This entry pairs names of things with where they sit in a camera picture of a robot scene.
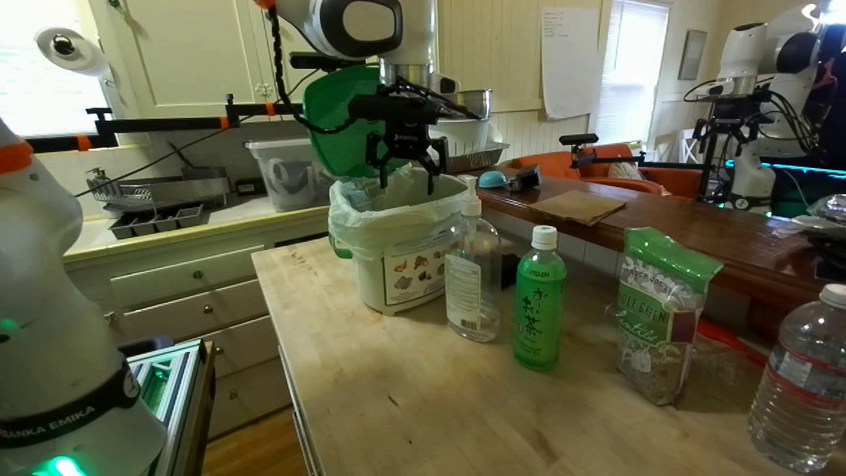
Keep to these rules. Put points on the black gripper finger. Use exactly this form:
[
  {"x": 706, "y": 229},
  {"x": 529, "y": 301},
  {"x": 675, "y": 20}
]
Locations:
[
  {"x": 433, "y": 164},
  {"x": 380, "y": 160}
]

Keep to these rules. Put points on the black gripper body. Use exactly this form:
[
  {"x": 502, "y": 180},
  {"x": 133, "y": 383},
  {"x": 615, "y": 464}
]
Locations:
[{"x": 404, "y": 119}]

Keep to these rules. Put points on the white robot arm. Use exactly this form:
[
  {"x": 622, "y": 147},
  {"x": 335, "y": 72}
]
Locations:
[{"x": 388, "y": 36}]

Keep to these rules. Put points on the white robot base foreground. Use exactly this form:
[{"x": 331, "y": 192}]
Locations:
[{"x": 68, "y": 397}]

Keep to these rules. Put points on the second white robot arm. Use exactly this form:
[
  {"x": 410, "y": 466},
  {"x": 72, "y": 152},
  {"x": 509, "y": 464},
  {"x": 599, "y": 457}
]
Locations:
[{"x": 757, "y": 107}]

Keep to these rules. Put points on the metal bowl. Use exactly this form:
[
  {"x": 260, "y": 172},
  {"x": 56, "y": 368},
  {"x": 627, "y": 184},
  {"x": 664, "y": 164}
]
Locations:
[{"x": 470, "y": 142}]

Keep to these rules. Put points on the green bin lid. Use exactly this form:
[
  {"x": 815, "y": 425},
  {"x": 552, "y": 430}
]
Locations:
[{"x": 340, "y": 139}]

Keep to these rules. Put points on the clear plastic storage tub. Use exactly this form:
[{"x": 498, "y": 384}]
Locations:
[{"x": 291, "y": 172}]

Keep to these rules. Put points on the white bin with liner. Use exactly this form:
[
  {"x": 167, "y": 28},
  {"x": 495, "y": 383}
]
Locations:
[{"x": 398, "y": 233}]

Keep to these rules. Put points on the clear plastic bottle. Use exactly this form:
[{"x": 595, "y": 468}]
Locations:
[{"x": 471, "y": 282}]

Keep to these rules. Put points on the brown paper bag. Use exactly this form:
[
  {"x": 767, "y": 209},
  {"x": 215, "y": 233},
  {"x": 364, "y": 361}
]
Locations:
[{"x": 580, "y": 207}]

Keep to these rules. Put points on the green plastic bottle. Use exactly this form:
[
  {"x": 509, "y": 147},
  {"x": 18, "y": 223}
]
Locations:
[{"x": 540, "y": 301}]

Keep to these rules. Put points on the orange chair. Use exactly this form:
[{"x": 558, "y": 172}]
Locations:
[{"x": 613, "y": 164}]

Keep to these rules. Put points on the white kitchen drawer cabinet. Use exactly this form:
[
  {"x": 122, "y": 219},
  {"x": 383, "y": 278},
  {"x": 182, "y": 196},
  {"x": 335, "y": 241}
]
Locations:
[{"x": 200, "y": 285}]

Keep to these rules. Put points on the black ice cube tray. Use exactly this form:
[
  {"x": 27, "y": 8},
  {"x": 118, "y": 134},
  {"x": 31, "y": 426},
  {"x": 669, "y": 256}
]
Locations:
[{"x": 163, "y": 221}]

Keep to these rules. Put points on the green-topped snack bag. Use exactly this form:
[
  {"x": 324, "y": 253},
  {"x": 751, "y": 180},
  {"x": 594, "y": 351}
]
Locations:
[{"x": 661, "y": 294}]

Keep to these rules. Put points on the black orange clamp bar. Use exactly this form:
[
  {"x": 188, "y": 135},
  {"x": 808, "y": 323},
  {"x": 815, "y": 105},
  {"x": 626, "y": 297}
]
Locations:
[{"x": 109, "y": 127}]

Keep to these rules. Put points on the paper towel roll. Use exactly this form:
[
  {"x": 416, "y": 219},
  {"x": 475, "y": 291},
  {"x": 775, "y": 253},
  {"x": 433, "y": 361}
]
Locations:
[{"x": 69, "y": 52}]

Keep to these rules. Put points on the brown wooden side table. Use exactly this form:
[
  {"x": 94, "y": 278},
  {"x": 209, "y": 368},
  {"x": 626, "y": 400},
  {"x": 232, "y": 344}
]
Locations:
[{"x": 762, "y": 277}]

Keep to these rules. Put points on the large clear water bottle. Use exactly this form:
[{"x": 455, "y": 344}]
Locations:
[{"x": 799, "y": 409}]

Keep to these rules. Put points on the white wall paper sheet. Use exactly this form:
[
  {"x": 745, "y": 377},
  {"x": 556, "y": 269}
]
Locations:
[{"x": 569, "y": 56}]

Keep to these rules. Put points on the aluminium frame rail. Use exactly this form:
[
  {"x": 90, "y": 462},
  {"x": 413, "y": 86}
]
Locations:
[{"x": 179, "y": 388}]

